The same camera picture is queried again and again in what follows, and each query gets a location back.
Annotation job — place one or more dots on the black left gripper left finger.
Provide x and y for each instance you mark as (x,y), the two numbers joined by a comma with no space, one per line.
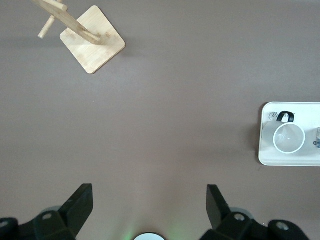
(62,220)

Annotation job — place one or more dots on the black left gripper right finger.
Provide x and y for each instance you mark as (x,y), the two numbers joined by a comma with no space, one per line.
(230,225)

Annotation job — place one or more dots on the blue milk carton green cap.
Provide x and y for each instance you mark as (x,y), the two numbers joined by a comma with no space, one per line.
(318,140)

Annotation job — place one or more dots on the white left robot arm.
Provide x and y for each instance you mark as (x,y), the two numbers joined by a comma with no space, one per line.
(149,237)

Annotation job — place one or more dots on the cream rabbit print tray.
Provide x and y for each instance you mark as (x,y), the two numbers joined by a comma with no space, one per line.
(275,157)

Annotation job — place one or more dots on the wooden mug stand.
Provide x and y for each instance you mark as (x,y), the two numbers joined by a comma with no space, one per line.
(92,50)

